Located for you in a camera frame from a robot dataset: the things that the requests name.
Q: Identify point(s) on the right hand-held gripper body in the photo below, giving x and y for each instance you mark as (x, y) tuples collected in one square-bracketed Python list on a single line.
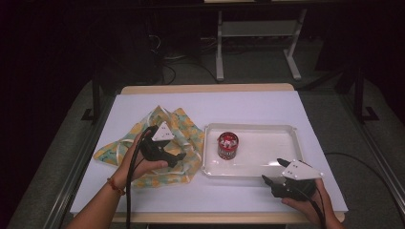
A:
[(301, 171)]

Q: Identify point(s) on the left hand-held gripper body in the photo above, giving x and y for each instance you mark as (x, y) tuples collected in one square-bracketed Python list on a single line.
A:
[(153, 149)]

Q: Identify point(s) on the white plastic tray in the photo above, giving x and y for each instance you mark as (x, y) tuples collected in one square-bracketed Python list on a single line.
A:
[(270, 146)]

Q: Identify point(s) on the yellow green patterned cloth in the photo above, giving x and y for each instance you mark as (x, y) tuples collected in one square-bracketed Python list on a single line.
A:
[(187, 136)]

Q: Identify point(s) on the red can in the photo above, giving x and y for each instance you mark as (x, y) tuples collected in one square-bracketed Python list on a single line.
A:
[(227, 146)]

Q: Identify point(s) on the person's left hand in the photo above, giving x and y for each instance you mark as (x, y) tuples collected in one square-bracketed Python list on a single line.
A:
[(135, 168)]

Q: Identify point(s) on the person's right hand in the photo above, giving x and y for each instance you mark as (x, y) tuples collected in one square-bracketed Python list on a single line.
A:
[(310, 206)]

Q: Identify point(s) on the white table sheet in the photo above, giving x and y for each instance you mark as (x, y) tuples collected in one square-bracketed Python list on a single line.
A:
[(223, 108)]

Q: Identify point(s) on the black metal stand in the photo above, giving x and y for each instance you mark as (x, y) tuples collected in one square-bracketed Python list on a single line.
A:
[(359, 95), (96, 95)]

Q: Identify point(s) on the white metal stand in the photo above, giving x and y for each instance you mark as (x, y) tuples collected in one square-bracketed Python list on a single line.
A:
[(219, 47)]

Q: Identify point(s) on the grey metal rail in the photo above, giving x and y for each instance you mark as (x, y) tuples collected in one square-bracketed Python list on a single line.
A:
[(68, 187), (379, 152)]

